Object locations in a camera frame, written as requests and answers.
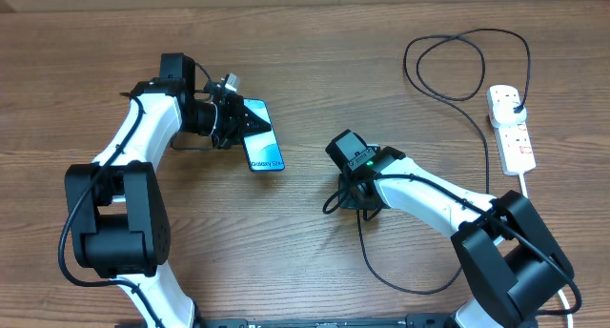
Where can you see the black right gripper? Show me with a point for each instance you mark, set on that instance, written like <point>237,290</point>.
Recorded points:
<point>349,201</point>

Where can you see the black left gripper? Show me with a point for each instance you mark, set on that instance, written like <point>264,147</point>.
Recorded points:
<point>237,120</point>

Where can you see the blue Galaxy smartphone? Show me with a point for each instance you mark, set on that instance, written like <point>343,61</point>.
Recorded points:
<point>262,150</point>

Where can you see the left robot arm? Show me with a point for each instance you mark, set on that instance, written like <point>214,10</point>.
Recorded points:
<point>117,232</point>

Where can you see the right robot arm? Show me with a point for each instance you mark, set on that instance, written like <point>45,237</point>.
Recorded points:
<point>511,261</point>

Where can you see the white USB charger plug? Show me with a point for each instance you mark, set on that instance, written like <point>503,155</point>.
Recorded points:
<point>505,115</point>

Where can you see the white power strip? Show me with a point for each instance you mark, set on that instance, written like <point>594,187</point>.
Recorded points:
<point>514,143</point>

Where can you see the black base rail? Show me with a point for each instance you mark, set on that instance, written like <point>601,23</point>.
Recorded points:
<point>410,321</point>

